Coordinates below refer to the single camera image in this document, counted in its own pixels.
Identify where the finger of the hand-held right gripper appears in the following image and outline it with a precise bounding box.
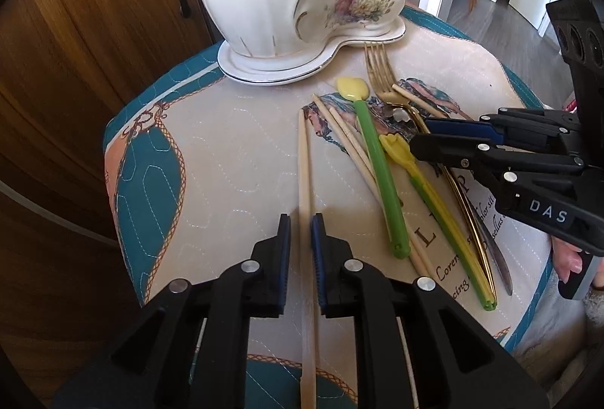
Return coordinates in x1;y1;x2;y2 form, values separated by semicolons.
423;107;584;151
408;132;593;183

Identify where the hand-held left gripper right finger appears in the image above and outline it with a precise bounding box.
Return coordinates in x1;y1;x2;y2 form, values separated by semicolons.
310;214;550;409

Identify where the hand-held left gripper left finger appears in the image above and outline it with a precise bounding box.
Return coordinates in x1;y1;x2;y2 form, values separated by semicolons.
51;214;292;409

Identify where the silver metal fork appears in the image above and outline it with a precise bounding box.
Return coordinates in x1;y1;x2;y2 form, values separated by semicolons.
469;201;513;297

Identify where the green-handled yellow plastic spoon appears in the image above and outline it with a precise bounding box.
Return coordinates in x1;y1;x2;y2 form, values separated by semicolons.
336;77;410;259

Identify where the yellow plastic fork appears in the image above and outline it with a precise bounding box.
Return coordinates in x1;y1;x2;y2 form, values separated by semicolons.
379;134;499;312

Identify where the gold metal fork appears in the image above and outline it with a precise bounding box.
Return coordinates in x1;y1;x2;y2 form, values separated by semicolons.
364;42;496;297

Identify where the person's right hand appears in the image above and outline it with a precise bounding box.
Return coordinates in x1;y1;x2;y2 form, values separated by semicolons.
550;235;586;283

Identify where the printed quilted cloth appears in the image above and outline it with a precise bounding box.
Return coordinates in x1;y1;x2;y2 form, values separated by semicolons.
103;6;555;409

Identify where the white gold-rimmed ceramic saucer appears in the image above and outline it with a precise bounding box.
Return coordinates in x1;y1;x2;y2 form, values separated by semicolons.
217;20;407;86

